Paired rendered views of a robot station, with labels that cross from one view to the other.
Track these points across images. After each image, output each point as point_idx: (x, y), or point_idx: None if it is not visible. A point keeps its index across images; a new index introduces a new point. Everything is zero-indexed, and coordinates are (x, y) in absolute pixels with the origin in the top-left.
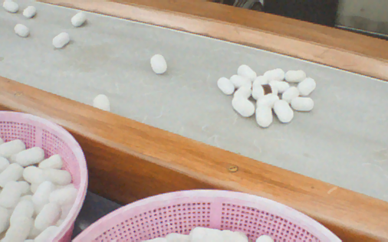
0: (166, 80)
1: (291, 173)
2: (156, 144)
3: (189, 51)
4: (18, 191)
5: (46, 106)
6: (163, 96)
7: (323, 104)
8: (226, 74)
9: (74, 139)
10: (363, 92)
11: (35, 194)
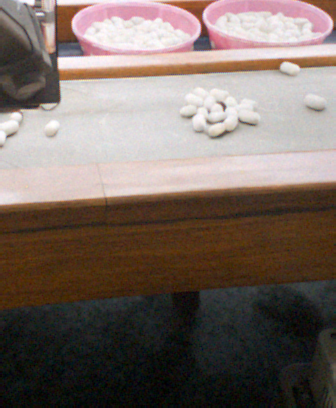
0: (294, 102)
1: (152, 63)
2: (224, 54)
3: (327, 131)
4: (256, 40)
5: (304, 49)
6: (276, 93)
7: (178, 124)
8: (267, 121)
9: (257, 41)
10: (158, 146)
11: None
